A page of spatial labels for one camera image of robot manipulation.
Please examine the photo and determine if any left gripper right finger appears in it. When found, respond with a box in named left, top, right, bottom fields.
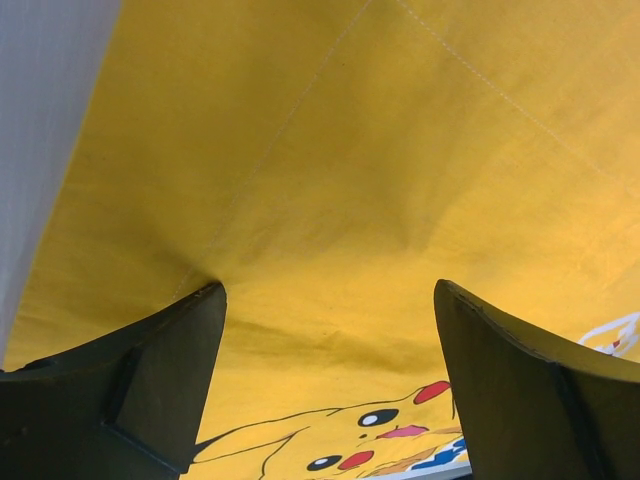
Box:
left=434, top=279, right=639, bottom=479

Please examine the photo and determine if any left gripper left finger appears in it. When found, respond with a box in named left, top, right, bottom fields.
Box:
left=1, top=283, right=227, bottom=479

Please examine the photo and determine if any yellow Pikachu cloth placemat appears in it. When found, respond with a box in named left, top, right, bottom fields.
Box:
left=6, top=1, right=639, bottom=479

